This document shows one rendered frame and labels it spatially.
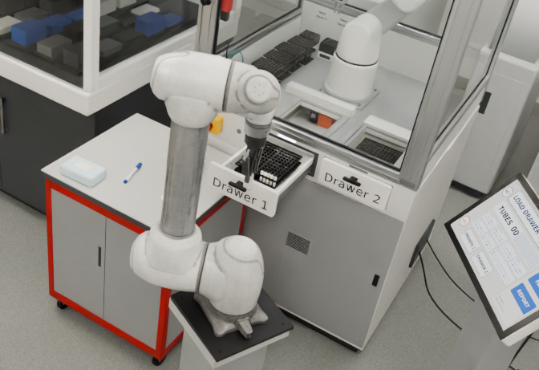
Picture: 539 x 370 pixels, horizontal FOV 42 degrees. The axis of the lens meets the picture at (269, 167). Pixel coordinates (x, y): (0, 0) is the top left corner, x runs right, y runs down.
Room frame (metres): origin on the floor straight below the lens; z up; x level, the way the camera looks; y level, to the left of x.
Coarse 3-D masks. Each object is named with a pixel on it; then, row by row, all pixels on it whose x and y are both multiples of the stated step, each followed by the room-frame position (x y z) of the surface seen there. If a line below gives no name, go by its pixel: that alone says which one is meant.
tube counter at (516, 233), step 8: (512, 232) 1.79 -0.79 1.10; (520, 232) 1.78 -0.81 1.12; (520, 240) 1.75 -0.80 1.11; (528, 240) 1.73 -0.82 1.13; (520, 248) 1.72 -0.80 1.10; (528, 248) 1.71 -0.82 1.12; (528, 256) 1.68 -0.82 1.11; (536, 256) 1.67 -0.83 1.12; (528, 264) 1.65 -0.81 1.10; (536, 264) 1.64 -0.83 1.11
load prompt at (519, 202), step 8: (520, 192) 1.93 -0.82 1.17; (512, 200) 1.91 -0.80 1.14; (520, 200) 1.89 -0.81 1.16; (520, 208) 1.86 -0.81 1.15; (528, 208) 1.85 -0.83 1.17; (520, 216) 1.83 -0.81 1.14; (528, 216) 1.82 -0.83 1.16; (536, 216) 1.80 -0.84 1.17; (528, 224) 1.79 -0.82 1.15; (536, 224) 1.78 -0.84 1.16; (536, 232) 1.75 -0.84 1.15; (536, 240) 1.72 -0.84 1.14
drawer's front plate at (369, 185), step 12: (324, 168) 2.28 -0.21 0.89; (336, 168) 2.26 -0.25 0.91; (348, 168) 2.25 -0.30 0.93; (324, 180) 2.27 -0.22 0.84; (360, 180) 2.22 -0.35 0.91; (372, 180) 2.20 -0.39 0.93; (348, 192) 2.23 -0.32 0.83; (360, 192) 2.21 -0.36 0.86; (372, 192) 2.20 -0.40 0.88; (384, 192) 2.18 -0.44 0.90; (372, 204) 2.19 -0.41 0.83; (384, 204) 2.17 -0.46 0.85
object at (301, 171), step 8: (280, 144) 2.40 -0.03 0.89; (288, 144) 2.39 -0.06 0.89; (240, 152) 2.27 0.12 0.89; (296, 152) 2.37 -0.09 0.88; (304, 152) 2.36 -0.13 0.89; (232, 160) 2.22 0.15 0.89; (304, 160) 2.35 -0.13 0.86; (312, 160) 2.32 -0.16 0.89; (232, 168) 2.23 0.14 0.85; (304, 168) 2.25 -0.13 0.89; (296, 176) 2.19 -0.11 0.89; (304, 176) 2.26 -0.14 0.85; (280, 184) 2.20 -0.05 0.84; (288, 184) 2.13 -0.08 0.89; (296, 184) 2.20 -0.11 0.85; (280, 192) 2.08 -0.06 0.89; (288, 192) 2.14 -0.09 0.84; (280, 200) 2.08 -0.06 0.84
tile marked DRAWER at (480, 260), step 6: (480, 252) 1.78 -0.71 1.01; (474, 258) 1.76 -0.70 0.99; (480, 258) 1.75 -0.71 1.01; (486, 258) 1.74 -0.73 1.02; (474, 264) 1.74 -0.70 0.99; (480, 264) 1.73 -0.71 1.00; (486, 264) 1.72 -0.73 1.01; (480, 270) 1.71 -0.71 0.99; (486, 270) 1.70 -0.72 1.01; (492, 270) 1.69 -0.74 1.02; (480, 276) 1.69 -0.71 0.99
